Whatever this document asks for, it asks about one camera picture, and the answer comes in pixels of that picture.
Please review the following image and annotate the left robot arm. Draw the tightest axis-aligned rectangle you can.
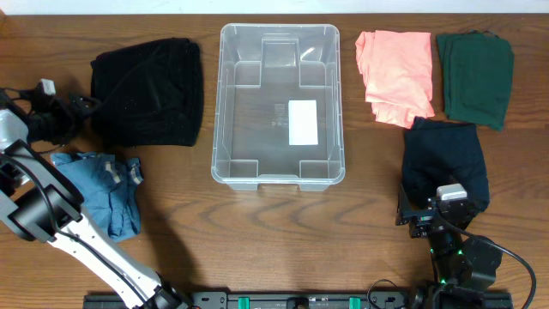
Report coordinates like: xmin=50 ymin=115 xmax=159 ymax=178
xmin=1 ymin=88 xmax=193 ymax=308

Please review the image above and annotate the black velvet garment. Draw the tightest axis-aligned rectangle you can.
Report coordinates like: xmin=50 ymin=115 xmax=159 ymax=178
xmin=91 ymin=38 xmax=204 ymax=148

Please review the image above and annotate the dark green garment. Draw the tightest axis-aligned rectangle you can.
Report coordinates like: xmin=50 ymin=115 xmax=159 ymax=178
xmin=436 ymin=30 xmax=515 ymax=131

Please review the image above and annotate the coral pink folded shirt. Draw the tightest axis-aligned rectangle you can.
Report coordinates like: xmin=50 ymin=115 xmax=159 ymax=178
xmin=355 ymin=30 xmax=435 ymax=129

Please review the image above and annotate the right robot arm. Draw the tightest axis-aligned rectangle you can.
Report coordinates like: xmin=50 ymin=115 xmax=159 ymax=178
xmin=395 ymin=184 xmax=502 ymax=292

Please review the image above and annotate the blue shirt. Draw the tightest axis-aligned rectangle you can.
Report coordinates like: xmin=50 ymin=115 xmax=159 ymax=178
xmin=50 ymin=152 xmax=143 ymax=242

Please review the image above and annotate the white label in bin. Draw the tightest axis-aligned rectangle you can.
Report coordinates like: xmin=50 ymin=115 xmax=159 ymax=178
xmin=288 ymin=100 xmax=318 ymax=146

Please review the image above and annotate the clear plastic storage bin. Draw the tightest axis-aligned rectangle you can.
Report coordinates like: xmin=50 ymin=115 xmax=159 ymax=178
xmin=211 ymin=23 xmax=346 ymax=191

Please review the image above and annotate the navy folded garment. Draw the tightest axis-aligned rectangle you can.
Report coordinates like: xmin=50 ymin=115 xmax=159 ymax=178
xmin=401 ymin=118 xmax=490 ymax=212

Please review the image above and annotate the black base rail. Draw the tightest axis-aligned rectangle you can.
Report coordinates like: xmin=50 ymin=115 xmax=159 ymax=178
xmin=83 ymin=291 xmax=514 ymax=309

